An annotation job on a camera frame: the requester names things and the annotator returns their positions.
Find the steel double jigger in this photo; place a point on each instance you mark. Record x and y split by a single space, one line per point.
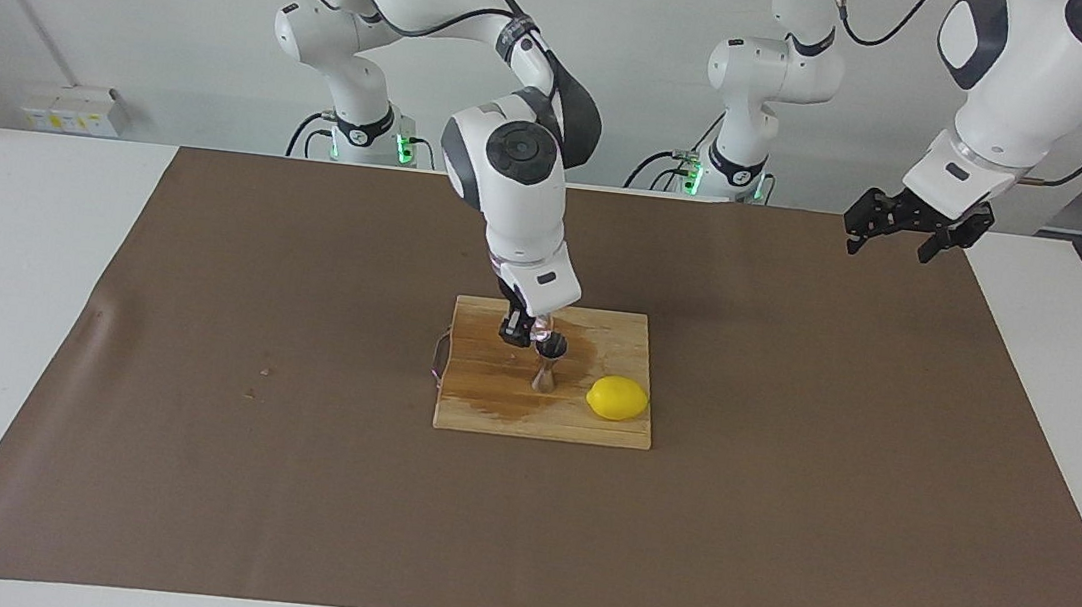
545 376

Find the white wall socket box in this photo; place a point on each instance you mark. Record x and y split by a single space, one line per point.
69 108

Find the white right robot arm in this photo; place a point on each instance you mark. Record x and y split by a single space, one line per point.
516 210

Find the wooden cutting board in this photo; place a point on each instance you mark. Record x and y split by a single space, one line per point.
490 409

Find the small clear glass cup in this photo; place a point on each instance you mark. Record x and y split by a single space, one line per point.
544 326

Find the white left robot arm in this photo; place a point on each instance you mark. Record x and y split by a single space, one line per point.
1027 83

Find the brown paper table mat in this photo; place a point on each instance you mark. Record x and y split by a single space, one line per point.
518 522

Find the yellow lemon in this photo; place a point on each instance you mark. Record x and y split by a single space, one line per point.
617 398

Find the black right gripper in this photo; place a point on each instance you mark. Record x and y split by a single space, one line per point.
511 302

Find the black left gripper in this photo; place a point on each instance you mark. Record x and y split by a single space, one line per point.
937 219

